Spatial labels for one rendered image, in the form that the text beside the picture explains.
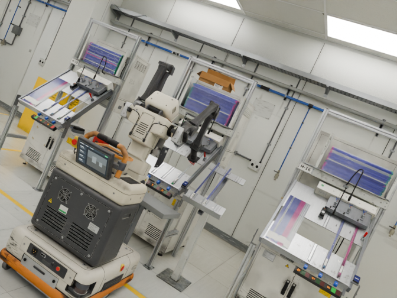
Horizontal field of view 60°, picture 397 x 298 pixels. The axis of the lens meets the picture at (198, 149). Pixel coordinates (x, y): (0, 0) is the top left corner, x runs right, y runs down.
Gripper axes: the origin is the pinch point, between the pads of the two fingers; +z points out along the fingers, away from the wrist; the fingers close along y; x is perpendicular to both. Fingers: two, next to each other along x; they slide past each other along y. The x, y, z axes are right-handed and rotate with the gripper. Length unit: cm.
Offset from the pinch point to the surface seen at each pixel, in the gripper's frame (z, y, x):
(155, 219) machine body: 49, 11, 43
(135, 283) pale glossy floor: 23, -22, 108
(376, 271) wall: 140, -204, -94
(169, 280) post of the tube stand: 46, -35, 84
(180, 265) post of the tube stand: 40, -37, 70
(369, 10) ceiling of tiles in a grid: -98, -72, -193
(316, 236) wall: 139, -129, -96
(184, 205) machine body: 29.9, -8.7, 24.6
